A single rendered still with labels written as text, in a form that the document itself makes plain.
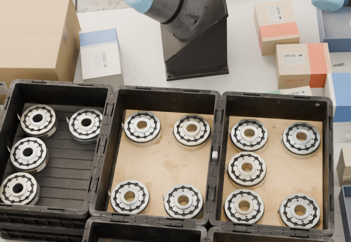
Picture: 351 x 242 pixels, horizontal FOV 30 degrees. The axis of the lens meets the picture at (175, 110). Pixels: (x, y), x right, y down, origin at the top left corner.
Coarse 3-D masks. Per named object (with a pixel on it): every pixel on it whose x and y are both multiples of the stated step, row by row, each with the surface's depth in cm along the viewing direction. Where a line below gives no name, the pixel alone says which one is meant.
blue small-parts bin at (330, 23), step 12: (324, 12) 222; (336, 12) 222; (348, 12) 222; (324, 24) 219; (336, 24) 219; (348, 24) 219; (324, 36) 217; (336, 36) 216; (348, 36) 216; (336, 48) 211; (348, 48) 211
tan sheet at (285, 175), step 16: (272, 128) 184; (320, 128) 183; (272, 144) 181; (320, 144) 180; (272, 160) 178; (288, 160) 178; (304, 160) 177; (320, 160) 177; (224, 176) 176; (272, 176) 175; (288, 176) 175; (304, 176) 175; (320, 176) 174; (224, 192) 174; (256, 192) 173; (272, 192) 173; (288, 192) 173; (304, 192) 172; (320, 192) 172; (240, 208) 171; (272, 208) 170; (320, 208) 169; (272, 224) 168; (320, 224) 167
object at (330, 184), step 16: (224, 96) 179; (240, 96) 179; (256, 96) 178; (272, 96) 178; (288, 96) 177; (304, 96) 177; (320, 96) 177; (224, 112) 176; (224, 224) 158; (240, 224) 158; (256, 224) 158
